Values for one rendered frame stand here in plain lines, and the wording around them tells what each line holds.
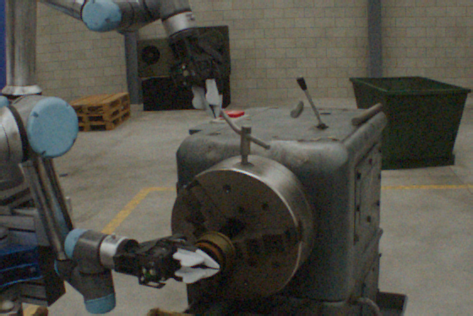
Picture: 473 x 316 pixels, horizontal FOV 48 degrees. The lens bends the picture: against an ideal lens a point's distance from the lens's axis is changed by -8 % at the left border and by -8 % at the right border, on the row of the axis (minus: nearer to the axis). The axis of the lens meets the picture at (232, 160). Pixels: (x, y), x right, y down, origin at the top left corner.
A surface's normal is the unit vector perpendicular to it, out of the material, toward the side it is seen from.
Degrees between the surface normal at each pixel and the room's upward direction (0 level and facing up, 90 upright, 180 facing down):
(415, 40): 90
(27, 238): 90
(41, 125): 89
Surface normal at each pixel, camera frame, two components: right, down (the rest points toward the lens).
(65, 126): 0.74, 0.12
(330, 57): -0.14, 0.25
